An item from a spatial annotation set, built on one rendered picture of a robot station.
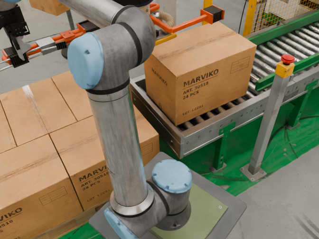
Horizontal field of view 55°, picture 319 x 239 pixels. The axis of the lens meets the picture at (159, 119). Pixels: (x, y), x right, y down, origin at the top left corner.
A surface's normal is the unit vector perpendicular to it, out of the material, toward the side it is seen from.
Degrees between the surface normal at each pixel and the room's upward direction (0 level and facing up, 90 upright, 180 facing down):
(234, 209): 0
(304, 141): 0
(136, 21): 18
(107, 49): 47
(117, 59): 76
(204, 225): 4
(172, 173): 8
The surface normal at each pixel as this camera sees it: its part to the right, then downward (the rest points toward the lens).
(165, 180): 0.10, -0.75
